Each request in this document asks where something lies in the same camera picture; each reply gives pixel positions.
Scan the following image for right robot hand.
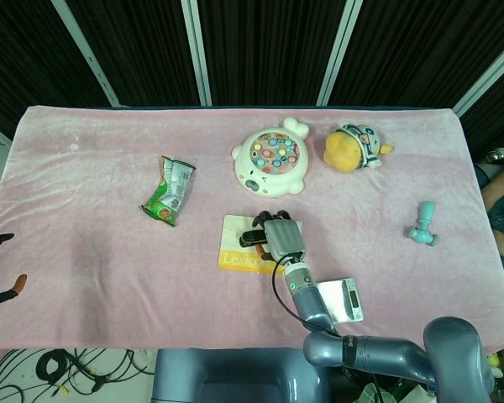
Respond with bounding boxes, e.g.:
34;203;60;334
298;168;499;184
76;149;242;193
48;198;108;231
251;209;307;264

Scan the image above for black cable bundle on floor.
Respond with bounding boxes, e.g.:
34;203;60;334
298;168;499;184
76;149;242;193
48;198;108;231
0;347;159;403

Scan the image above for pink velvet table cloth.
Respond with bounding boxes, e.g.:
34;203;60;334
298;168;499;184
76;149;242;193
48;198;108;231
0;105;504;355

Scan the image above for silver digital kitchen scale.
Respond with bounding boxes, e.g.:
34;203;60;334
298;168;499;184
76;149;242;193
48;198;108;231
314;277;365;326

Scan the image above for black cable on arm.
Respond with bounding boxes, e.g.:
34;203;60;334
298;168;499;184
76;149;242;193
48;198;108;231
270;255;345;339

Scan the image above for green snack bag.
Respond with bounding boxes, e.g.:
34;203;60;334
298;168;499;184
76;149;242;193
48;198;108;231
139;155;197;228

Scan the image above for yellow Lexicon book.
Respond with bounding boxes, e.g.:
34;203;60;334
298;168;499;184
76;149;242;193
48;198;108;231
216;214;304;277

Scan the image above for white seal fishing toy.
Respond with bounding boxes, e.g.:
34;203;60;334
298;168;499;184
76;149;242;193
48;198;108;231
230;118;310;199

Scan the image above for yellow plush toy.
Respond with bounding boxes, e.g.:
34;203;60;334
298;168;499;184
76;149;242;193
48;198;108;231
323;122;395;175

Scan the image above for person in jeans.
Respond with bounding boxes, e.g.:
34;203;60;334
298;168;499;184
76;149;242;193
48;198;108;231
474;147;504;290

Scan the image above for teal toy hammer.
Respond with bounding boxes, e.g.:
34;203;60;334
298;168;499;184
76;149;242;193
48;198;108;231
404;201;439;247

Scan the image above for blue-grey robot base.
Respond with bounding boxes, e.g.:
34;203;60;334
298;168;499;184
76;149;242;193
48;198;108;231
151;347;333;403

